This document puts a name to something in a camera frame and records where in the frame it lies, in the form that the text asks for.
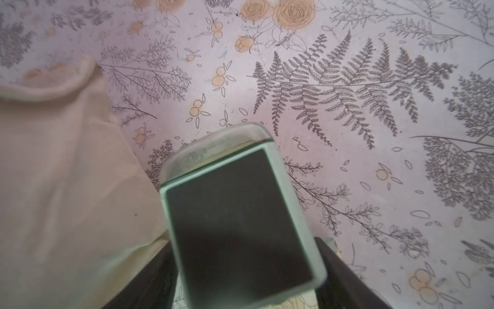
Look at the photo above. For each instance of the mint green pencil sharpener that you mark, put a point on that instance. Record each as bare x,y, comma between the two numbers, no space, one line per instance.
238,233

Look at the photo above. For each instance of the cream canvas tote bag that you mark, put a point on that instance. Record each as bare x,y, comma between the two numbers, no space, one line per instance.
79,216

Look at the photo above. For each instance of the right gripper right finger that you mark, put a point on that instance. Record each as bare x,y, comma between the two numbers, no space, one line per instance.
342,288

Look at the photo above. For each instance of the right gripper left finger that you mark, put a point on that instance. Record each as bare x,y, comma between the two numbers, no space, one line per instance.
153,287

